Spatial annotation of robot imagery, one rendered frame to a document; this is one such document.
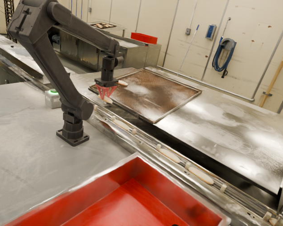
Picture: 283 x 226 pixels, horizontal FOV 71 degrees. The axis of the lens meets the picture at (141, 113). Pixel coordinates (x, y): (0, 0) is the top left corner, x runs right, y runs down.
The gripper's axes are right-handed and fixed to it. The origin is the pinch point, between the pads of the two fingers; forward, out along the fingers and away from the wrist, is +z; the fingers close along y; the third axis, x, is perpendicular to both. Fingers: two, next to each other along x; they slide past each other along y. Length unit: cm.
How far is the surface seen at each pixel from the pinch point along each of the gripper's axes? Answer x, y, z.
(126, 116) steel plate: 5.1, -12.0, 12.4
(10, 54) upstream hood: -92, 10, 3
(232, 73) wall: -39, -368, 40
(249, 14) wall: -51, -371, -69
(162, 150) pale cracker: 39.1, 1.5, 7.9
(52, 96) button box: -19.9, 16.7, 4.4
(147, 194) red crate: 48, 21, 11
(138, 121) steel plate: 12.9, -13.6, 12.4
